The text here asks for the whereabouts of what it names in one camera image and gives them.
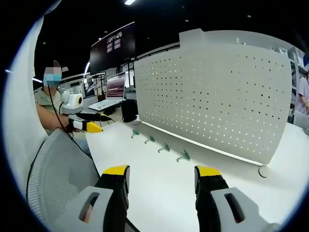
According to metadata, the person's torso in beige shirt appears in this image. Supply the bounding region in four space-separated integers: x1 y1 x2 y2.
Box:
33 86 66 115

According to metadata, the white perforated mounting plate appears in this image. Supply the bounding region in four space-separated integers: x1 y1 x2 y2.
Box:
134 28 293 179

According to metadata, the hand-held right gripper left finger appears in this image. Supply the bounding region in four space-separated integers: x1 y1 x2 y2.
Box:
52 165 131 232

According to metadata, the grey mesh chair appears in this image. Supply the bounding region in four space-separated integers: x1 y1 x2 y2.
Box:
26 128 138 232

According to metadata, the dark wall screen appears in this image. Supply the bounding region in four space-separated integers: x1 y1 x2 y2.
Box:
89 21 136 74

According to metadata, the open silver laptop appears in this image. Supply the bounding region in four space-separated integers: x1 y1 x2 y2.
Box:
87 72 127 112

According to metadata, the black box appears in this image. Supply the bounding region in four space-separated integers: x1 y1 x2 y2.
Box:
120 99 139 123

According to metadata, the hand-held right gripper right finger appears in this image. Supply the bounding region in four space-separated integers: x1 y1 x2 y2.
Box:
194 165 282 232

